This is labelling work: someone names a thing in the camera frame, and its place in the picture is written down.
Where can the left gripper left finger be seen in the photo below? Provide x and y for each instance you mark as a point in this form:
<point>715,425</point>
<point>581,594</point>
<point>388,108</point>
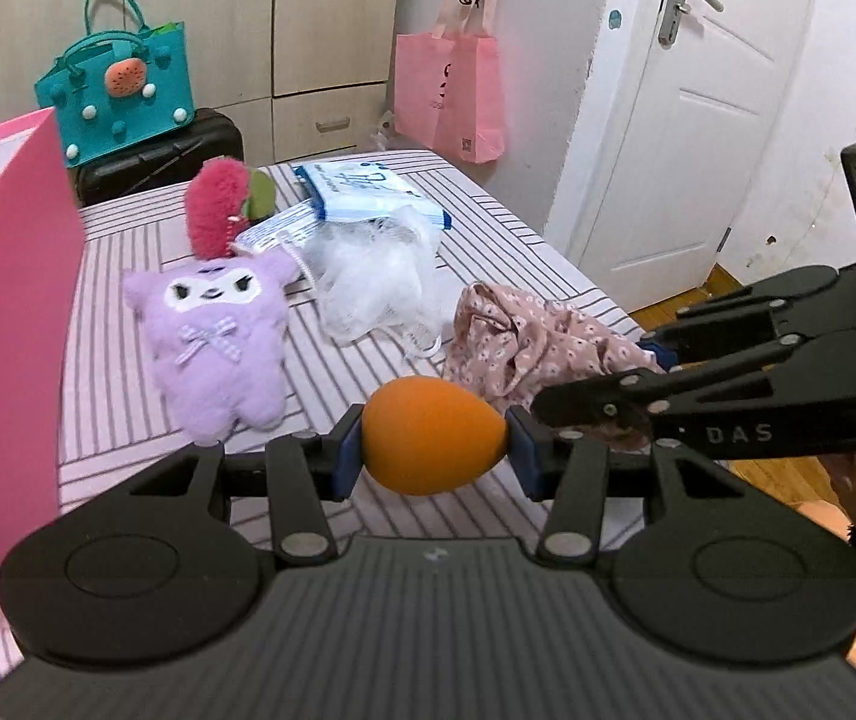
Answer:
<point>296,474</point>

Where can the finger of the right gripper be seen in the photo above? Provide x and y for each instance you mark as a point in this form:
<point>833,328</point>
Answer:
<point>793,321</point>
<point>795,393</point>

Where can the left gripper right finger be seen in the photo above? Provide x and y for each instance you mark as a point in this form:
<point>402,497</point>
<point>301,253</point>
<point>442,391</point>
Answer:
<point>692,508</point>

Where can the orange egg sponge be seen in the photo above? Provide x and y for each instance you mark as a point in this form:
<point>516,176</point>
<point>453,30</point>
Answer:
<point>423,436</point>

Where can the pink floral cloth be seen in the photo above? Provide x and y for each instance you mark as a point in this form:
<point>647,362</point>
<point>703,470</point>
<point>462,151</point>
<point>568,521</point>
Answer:
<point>508,344</point>

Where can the purple plush toy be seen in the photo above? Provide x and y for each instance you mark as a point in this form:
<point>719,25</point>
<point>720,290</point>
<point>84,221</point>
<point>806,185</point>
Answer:
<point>215,332</point>

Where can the small blue white packet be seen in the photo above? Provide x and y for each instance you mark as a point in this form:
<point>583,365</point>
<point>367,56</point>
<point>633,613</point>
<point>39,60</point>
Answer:
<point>293,226</point>

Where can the blue wet wipes pack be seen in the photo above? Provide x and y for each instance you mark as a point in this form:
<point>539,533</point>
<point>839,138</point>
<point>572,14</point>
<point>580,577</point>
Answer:
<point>356,191</point>

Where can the red strawberry plush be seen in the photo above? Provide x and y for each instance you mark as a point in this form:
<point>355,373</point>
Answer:
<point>223,200</point>

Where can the pink storage box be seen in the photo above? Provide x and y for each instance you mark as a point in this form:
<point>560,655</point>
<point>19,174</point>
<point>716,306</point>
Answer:
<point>42,238</point>

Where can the white door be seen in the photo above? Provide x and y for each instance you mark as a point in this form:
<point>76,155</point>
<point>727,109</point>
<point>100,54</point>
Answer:
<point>667,141</point>

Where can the black suitcase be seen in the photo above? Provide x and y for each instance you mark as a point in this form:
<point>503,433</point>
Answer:
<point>168,159</point>

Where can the pink paper bag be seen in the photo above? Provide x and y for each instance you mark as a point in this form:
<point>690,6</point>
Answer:
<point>448,91</point>

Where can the teal felt handbag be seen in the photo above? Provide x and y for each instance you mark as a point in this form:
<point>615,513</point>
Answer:
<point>117,88</point>

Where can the beige wardrobe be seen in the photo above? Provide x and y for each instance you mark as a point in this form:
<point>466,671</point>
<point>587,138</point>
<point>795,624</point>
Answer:
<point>297,77</point>

